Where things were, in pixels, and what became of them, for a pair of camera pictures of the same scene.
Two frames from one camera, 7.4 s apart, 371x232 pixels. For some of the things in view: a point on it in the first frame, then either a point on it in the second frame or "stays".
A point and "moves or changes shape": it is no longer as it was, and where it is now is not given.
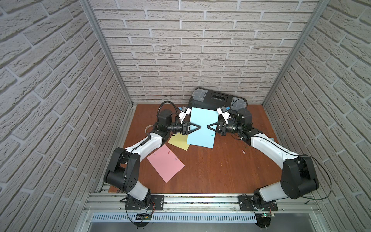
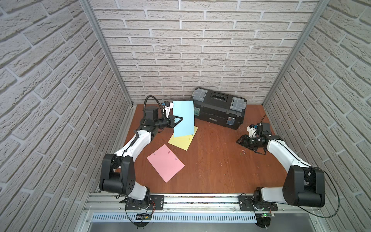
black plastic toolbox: (208, 99) stays
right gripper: (222, 132) → (245, 139)
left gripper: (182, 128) → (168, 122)
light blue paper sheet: (203, 137) moves or changes shape
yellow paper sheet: (179, 140) stays
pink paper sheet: (165, 163) stays
